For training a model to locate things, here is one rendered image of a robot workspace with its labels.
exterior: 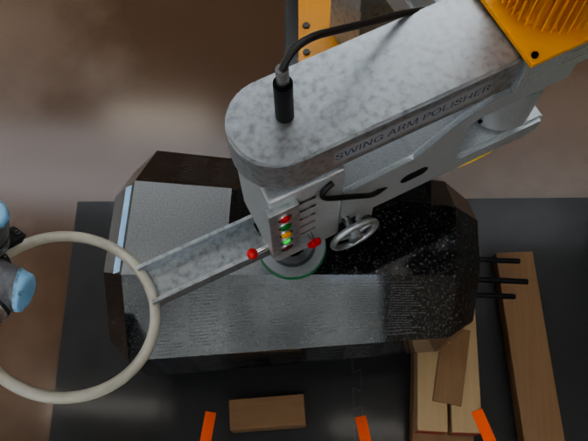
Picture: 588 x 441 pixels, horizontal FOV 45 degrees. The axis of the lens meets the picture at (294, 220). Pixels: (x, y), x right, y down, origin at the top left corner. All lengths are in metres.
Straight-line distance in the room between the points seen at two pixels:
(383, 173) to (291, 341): 0.83
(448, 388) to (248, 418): 0.79
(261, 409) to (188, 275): 0.99
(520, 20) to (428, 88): 0.26
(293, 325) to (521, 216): 1.39
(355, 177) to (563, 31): 0.58
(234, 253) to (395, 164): 0.55
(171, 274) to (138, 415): 1.14
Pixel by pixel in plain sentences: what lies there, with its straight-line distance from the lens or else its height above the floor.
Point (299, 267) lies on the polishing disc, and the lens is 2.22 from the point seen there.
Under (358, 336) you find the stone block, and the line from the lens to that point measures 2.39.
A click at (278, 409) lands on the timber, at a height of 0.14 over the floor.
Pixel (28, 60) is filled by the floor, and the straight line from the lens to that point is 3.89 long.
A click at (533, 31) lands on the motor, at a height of 1.72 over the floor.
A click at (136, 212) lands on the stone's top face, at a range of 2.41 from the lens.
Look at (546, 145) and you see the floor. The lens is 3.56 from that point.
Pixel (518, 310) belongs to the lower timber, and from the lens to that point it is 3.11.
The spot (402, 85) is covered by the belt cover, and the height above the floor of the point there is 1.69.
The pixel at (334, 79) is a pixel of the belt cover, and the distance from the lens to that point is 1.55.
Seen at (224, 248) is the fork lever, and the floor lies 1.08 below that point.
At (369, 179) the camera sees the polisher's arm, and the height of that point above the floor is 1.38.
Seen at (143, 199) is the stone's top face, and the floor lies 0.82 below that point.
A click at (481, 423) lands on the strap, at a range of 2.86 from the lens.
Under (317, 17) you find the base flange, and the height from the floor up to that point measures 0.78.
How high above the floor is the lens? 2.99
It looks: 68 degrees down
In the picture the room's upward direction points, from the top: 3 degrees counter-clockwise
